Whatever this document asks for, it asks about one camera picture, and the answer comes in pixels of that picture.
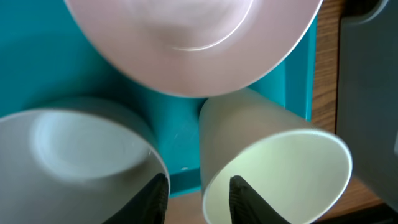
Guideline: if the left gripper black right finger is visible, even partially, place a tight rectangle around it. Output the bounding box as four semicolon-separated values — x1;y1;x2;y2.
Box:
229;175;290;224

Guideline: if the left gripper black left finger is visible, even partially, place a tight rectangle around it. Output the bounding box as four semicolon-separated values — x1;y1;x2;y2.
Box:
103;173;169;224

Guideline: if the white cup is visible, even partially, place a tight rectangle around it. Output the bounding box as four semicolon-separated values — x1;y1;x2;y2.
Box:
199;88;353;223

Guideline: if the grey bowl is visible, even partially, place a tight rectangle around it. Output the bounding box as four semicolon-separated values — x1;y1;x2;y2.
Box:
1;97;170;223

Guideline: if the large pink plate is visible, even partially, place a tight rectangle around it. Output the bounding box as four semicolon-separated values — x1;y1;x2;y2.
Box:
65;0;322;98

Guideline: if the black tray bin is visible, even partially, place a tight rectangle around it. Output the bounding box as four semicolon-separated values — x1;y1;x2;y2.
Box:
336;0;397;210

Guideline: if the teal serving tray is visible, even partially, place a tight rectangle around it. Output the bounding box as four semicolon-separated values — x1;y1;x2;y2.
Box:
1;1;315;196

